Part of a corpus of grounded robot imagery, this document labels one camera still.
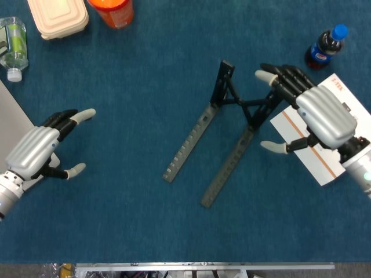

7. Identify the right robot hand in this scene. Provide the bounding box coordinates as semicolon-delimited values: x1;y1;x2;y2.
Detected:
254;63;359;156

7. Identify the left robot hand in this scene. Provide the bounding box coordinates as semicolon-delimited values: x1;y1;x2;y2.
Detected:
5;108;97;182

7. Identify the black folding laptop stand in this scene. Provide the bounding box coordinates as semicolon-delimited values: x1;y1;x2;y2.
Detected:
161;60;286;209

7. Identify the grey closed laptop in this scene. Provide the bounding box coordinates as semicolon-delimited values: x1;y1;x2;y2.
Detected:
0;78;61;192

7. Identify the cola bottle with blue cap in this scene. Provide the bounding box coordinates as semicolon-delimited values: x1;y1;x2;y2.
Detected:
304;24;349;71

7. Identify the clear green-label water bottle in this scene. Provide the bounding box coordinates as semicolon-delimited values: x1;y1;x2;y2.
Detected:
0;16;30;82

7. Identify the blue felt table cloth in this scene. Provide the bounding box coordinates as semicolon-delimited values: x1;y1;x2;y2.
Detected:
0;0;371;265

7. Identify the crumpled clear plastic bag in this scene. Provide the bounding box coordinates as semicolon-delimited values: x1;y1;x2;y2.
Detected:
40;263;63;278

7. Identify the yellow object under table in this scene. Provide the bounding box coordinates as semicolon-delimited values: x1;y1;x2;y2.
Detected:
59;263;73;278

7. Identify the beige lidded food container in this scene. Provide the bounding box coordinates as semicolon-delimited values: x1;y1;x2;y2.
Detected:
27;0;90;41

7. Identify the white USB cable box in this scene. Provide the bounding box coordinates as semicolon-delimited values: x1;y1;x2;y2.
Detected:
269;72;371;186

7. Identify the aluminium frame rail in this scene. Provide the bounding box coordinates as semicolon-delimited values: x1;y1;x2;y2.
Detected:
75;262;336;278

